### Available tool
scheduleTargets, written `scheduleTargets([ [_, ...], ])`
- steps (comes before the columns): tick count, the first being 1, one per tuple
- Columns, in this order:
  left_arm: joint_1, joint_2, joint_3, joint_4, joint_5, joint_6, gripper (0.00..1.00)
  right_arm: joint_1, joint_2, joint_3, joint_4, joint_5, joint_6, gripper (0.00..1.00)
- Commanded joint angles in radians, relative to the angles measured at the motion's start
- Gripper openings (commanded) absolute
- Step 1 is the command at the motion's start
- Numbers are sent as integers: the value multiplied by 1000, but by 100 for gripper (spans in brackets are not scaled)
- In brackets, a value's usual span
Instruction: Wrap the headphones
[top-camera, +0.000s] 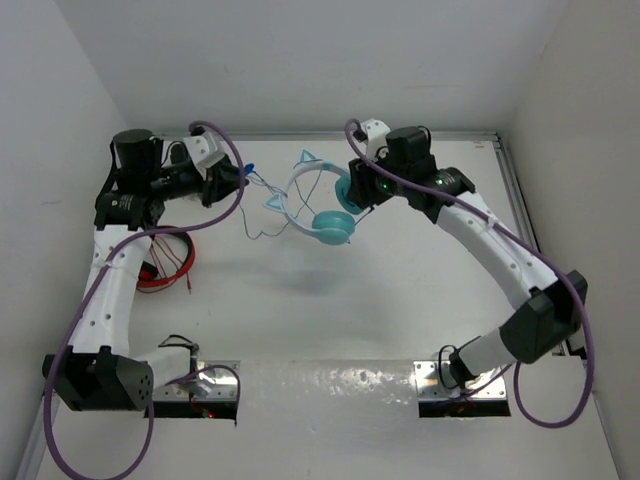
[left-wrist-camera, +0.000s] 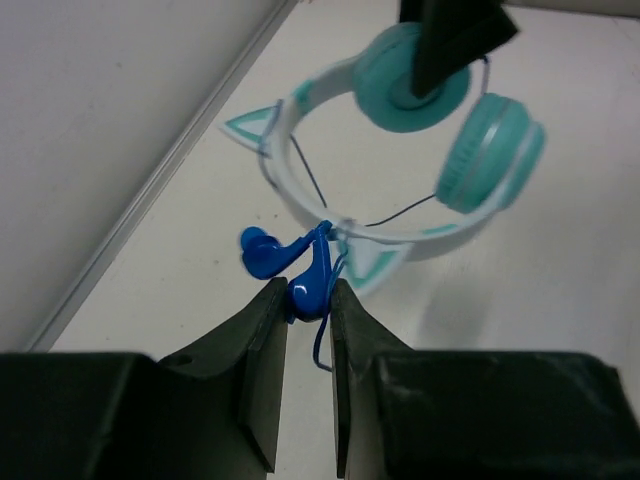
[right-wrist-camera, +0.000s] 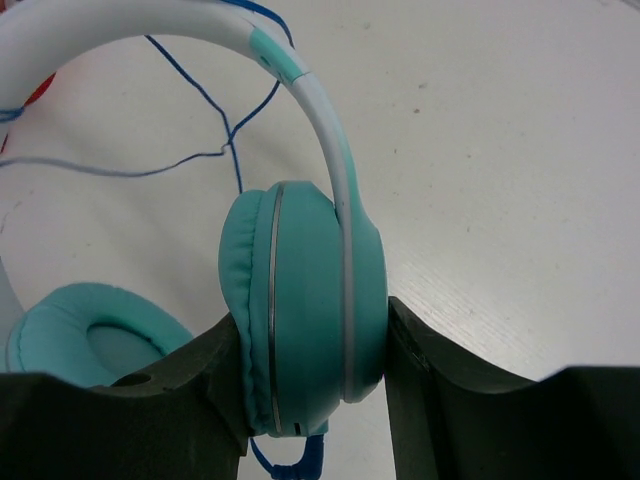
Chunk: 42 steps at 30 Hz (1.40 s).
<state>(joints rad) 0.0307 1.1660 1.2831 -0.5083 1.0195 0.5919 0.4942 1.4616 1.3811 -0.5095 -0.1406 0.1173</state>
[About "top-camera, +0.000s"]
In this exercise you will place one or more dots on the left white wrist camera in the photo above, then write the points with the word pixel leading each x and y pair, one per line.
pixel 205 151

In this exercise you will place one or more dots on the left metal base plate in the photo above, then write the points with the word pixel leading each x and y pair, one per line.
pixel 216 381

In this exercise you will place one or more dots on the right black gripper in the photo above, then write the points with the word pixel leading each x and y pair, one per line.
pixel 362 187

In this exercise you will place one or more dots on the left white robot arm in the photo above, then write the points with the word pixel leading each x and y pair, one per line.
pixel 93 369

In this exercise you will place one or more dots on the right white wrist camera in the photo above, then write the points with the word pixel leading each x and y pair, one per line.
pixel 372 135

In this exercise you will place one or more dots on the red headphones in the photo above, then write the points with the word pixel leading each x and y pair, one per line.
pixel 170 259

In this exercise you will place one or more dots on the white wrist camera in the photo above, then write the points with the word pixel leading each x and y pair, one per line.
pixel 372 135
pixel 205 151

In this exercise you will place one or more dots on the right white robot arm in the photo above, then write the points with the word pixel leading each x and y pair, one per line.
pixel 399 163

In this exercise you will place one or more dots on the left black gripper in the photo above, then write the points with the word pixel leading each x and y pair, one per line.
pixel 221 179

